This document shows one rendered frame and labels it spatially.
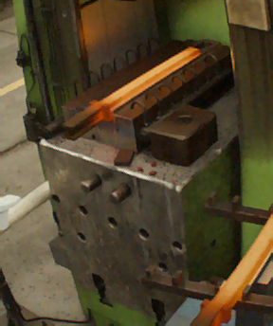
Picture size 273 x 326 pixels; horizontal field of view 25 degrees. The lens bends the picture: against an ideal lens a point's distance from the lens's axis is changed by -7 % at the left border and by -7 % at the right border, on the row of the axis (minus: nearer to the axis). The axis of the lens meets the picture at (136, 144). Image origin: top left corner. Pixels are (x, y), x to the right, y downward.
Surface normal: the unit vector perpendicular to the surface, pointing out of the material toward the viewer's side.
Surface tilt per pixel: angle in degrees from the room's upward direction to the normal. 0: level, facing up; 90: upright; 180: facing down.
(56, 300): 0
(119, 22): 90
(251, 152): 90
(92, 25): 90
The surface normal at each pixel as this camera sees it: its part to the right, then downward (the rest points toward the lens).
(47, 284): -0.13, -0.86
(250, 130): -0.62, 0.46
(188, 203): 0.77, 0.22
